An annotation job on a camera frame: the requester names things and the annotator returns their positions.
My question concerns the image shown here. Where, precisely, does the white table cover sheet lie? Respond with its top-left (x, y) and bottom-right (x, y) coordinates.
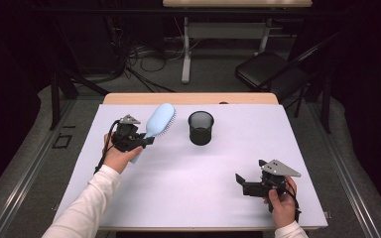
top-left (51, 103), bottom-right (329, 229)

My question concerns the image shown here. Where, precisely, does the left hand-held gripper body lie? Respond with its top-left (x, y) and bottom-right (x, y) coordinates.
top-left (111, 114), bottom-right (148, 154)

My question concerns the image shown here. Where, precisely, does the light blue hairbrush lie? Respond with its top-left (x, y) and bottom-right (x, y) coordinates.
top-left (129, 102), bottom-right (177, 166)

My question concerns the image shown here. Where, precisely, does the tangle of floor cables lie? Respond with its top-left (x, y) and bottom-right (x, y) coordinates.
top-left (105, 16), bottom-right (177, 93)

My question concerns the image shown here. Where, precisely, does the hand-held gripper black cable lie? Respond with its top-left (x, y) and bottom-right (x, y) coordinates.
top-left (93, 119), bottom-right (122, 176)
top-left (285, 178), bottom-right (303, 223)

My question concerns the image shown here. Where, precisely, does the black folding chair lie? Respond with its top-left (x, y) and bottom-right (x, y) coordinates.
top-left (234, 31), bottom-right (342, 119)

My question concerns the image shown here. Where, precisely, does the person's left hand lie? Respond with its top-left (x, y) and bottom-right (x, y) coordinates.
top-left (102, 132), bottom-right (144, 175)

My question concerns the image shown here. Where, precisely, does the white-legged wooden desk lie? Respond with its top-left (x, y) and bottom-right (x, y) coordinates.
top-left (162, 0), bottom-right (314, 84)

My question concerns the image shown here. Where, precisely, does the metal floor rail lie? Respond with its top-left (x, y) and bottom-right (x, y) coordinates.
top-left (306, 102), bottom-right (381, 238)
top-left (0, 98), bottom-right (77, 238)

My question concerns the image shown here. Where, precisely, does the right hand-held gripper black cable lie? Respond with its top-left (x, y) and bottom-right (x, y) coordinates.
top-left (285, 178), bottom-right (303, 223)

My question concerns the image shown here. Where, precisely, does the left hand-held gripper black cable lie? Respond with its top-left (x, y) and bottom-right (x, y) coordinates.
top-left (93, 119), bottom-right (122, 176)

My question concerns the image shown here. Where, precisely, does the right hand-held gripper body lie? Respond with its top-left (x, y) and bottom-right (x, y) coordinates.
top-left (242, 159), bottom-right (302, 198)

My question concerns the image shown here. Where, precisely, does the black metal stand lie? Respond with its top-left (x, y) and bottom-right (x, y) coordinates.
top-left (320, 72), bottom-right (332, 135)
top-left (48, 19), bottom-right (110, 131)

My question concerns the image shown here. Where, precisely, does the person's right hand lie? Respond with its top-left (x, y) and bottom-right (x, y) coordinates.
top-left (263, 178), bottom-right (299, 230)

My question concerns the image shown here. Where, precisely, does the black mesh cup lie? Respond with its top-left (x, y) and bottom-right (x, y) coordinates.
top-left (188, 110), bottom-right (215, 147)

